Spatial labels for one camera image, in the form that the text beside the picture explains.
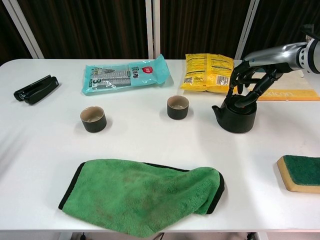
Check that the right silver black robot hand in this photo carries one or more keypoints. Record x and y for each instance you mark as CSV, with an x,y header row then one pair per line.
x,y
272,57

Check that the black teapot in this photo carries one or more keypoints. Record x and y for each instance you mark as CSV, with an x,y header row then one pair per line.
x,y
237,122

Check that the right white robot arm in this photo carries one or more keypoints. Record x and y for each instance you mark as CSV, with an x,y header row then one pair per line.
x,y
311,57

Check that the dark cup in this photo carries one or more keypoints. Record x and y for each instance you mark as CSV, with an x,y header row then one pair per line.
x,y
93,125
177,112

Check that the dark pleated curtain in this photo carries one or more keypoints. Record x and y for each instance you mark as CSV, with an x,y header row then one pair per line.
x,y
87,25
200,25
280,20
10,37

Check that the orange flat box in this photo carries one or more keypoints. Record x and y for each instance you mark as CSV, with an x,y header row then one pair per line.
x,y
295,93

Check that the yellow snack bag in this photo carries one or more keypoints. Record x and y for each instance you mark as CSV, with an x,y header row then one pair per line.
x,y
207,72

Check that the green yellow sponge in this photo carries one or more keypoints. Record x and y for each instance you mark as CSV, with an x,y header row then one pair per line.
x,y
302,172

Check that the teal cleaning cloth package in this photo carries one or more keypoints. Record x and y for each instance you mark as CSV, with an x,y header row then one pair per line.
x,y
125,75

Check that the green microfiber cloth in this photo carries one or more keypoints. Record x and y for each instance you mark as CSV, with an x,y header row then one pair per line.
x,y
140,195

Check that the black stapler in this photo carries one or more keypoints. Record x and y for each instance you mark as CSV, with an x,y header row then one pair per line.
x,y
37,91

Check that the white partition frame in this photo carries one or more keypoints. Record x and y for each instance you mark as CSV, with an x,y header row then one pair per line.
x,y
246,30
35,47
149,30

